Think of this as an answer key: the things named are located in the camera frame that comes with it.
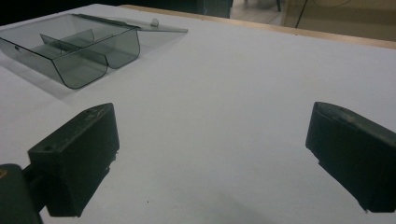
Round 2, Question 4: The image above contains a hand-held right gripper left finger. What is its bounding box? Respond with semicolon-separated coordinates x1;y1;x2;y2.
27;102;120;218

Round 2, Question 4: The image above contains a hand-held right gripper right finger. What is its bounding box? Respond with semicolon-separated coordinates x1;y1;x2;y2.
304;101;396;214

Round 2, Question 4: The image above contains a clear grey plastic compartment box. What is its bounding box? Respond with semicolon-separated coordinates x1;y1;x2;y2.
0;13;189;91

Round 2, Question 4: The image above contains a black cable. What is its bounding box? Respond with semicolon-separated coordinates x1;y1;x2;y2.
294;0;309;29

